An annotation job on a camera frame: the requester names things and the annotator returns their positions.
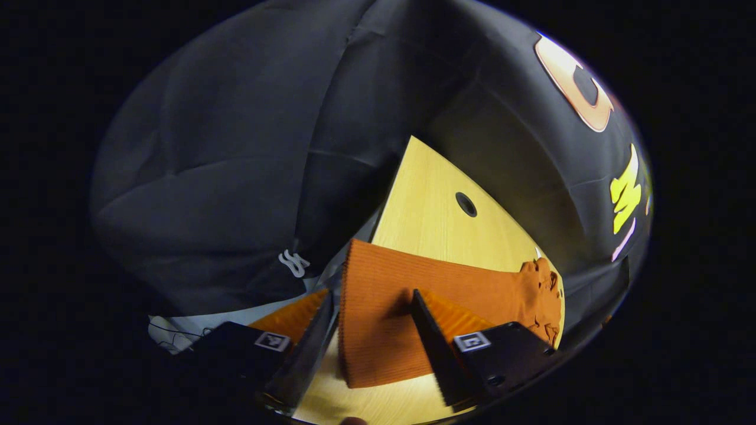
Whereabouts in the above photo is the black backdrop cloth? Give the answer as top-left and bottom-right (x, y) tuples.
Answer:
(89, 0), (653, 349)

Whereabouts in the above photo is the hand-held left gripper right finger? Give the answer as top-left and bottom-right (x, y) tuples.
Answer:
(410, 289), (559, 412)

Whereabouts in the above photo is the orange knitted garment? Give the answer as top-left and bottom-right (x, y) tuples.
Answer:
(338, 238), (563, 389)

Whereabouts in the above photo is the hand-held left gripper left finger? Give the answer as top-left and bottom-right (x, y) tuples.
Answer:
(192, 289), (341, 415)

